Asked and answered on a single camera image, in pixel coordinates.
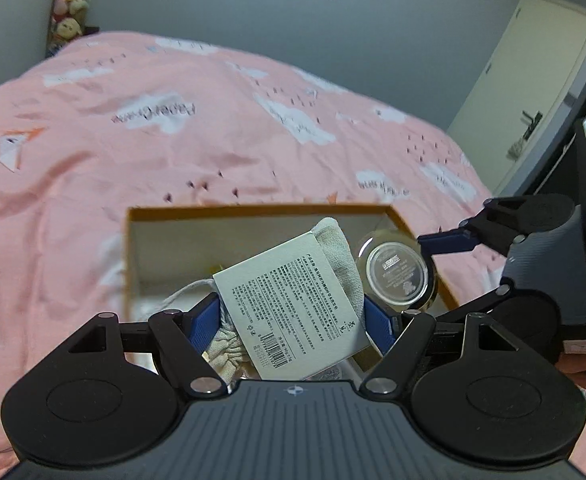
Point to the pink cloud print blanket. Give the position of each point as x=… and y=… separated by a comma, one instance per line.
x=98, y=160

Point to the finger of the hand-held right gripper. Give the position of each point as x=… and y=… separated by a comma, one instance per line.
x=445, y=242
x=488, y=302

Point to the cream door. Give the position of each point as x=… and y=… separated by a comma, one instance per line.
x=523, y=85

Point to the round gold cosmetic jar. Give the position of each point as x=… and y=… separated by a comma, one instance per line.
x=395, y=270

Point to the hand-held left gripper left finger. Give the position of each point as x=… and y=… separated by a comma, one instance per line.
x=205, y=321

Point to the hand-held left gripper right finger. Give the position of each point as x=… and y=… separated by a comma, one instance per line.
x=378, y=325

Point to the orange storage box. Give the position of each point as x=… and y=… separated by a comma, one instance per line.
x=173, y=240

